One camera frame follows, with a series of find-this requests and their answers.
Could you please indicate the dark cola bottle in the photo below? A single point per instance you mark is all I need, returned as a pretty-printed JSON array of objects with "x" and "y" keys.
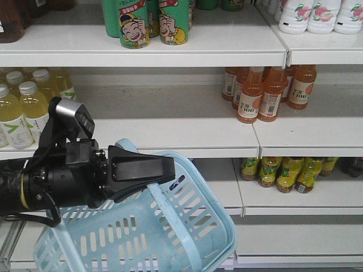
[{"x": 351, "y": 166}]

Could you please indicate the white metal shelving unit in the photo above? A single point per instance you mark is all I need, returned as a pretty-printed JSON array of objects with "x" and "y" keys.
[{"x": 166, "y": 97}]

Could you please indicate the orange juice bottle C100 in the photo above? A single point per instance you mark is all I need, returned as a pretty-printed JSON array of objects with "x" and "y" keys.
[
  {"x": 251, "y": 95},
  {"x": 303, "y": 82},
  {"x": 273, "y": 87}
]

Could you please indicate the yellow lemon tea bottle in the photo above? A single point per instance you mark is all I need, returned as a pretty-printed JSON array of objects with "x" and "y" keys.
[
  {"x": 289, "y": 170},
  {"x": 268, "y": 170},
  {"x": 249, "y": 168},
  {"x": 305, "y": 181},
  {"x": 328, "y": 165}
]

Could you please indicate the green cartoon drink can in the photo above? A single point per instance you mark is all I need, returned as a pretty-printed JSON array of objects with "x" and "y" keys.
[
  {"x": 133, "y": 24},
  {"x": 174, "y": 21}
]

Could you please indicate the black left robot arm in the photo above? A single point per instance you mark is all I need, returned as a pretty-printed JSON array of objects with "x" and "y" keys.
[{"x": 24, "y": 183}]

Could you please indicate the light blue plastic basket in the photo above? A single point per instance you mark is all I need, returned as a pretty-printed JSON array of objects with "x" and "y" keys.
[{"x": 176, "y": 226}]

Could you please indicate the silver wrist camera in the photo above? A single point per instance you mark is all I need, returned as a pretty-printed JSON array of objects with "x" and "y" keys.
[{"x": 72, "y": 118}]

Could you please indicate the pale yellow drink bottle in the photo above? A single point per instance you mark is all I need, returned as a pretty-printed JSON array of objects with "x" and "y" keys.
[
  {"x": 13, "y": 123},
  {"x": 46, "y": 85},
  {"x": 14, "y": 79},
  {"x": 35, "y": 108}
]

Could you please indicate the brown tea bottle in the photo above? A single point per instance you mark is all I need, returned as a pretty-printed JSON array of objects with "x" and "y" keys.
[{"x": 11, "y": 22}]

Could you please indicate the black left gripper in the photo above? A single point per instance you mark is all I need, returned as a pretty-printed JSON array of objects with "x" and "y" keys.
[{"x": 77, "y": 178}]

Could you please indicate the white peach drink bottle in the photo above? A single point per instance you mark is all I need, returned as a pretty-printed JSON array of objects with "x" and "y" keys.
[
  {"x": 323, "y": 16},
  {"x": 349, "y": 18},
  {"x": 295, "y": 15}
]

